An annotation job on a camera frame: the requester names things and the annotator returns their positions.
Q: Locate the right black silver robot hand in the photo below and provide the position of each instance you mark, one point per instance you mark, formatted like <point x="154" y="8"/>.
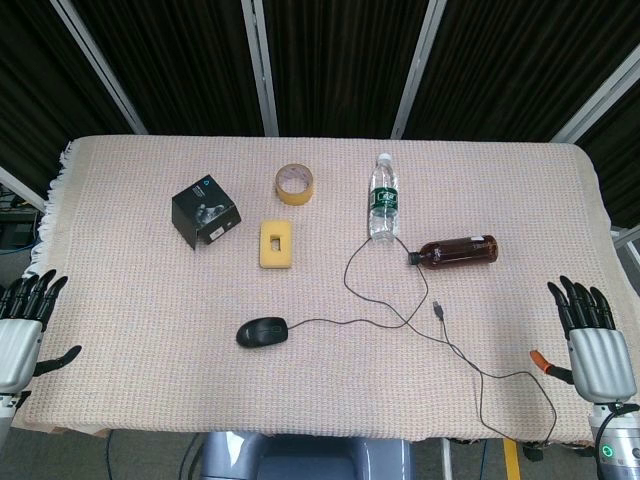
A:
<point x="597" y="360"/>

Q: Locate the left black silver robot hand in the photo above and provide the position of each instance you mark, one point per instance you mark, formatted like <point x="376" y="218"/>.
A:
<point x="20" y="345"/>

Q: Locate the black cable plug connector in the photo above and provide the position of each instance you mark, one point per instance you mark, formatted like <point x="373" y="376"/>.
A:
<point x="438" y="310"/>

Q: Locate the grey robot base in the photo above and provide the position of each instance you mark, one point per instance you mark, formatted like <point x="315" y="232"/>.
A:
<point x="300" y="457"/>

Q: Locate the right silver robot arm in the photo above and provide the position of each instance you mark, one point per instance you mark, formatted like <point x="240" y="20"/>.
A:
<point x="617" y="445"/>

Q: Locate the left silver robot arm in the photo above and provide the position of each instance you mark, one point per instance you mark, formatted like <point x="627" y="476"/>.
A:
<point x="9" y="412"/>

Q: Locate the black computer mouse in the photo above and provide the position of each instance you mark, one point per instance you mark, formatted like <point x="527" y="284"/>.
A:
<point x="262" y="332"/>

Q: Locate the beige woven tablecloth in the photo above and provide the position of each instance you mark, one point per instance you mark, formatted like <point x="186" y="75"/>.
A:
<point x="150" y="300"/>

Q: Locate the brown plastic bottle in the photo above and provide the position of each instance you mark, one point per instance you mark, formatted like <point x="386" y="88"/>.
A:
<point x="460" y="251"/>

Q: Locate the black cardboard product box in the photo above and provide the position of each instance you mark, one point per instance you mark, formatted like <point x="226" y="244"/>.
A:
<point x="200" y="212"/>

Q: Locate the black curtain panel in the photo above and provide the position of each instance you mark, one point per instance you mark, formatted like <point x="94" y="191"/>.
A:
<point x="40" y="90"/>
<point x="175" y="65"/>
<point x="345" y="65"/>
<point x="520" y="65"/>

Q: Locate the yellow sponge with cutout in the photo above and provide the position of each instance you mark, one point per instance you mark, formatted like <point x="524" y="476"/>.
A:
<point x="267" y="250"/>

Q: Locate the clear plastic water bottle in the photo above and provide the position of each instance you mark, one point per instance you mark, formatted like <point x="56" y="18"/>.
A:
<point x="383" y="200"/>

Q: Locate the yellow packing tape roll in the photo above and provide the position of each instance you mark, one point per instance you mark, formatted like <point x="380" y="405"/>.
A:
<point x="282" y="192"/>

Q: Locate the white partition frame bar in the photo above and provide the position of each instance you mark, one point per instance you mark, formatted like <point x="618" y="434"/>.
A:
<point x="600" y="100"/>
<point x="100" y="70"/>
<point x="417" y="70"/>
<point x="22" y="190"/>
<point x="260" y="65"/>

